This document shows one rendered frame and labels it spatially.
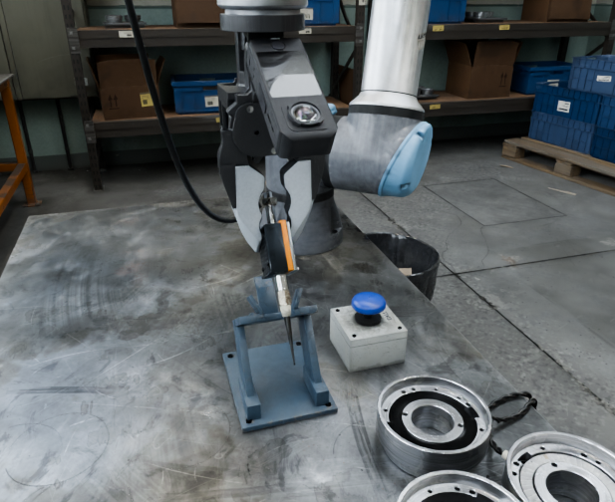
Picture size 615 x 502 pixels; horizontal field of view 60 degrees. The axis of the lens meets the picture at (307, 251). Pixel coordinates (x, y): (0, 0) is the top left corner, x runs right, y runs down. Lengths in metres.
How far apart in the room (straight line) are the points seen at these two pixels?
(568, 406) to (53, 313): 1.60
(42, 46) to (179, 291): 3.40
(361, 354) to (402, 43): 0.45
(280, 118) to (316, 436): 0.31
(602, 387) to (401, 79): 1.51
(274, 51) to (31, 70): 3.71
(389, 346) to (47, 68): 3.68
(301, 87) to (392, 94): 0.40
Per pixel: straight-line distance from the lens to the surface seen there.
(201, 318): 0.74
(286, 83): 0.43
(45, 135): 4.44
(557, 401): 1.98
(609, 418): 1.98
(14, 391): 0.68
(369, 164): 0.80
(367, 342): 0.61
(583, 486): 0.54
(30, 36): 4.10
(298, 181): 0.50
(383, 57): 0.83
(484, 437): 0.52
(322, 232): 0.89
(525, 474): 0.52
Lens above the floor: 1.19
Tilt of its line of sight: 26 degrees down
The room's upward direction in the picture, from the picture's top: straight up
